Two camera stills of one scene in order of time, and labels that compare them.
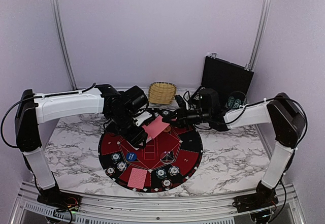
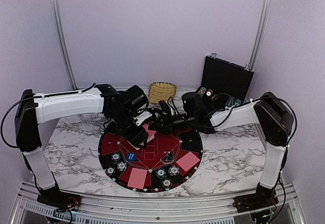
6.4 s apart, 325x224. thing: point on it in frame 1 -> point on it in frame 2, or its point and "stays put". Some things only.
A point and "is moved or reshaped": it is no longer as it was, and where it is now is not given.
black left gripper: (135, 138) stays put
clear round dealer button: (167, 157) stays put
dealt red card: (155, 127) is moved or reshaped
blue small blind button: (131, 156) stays put
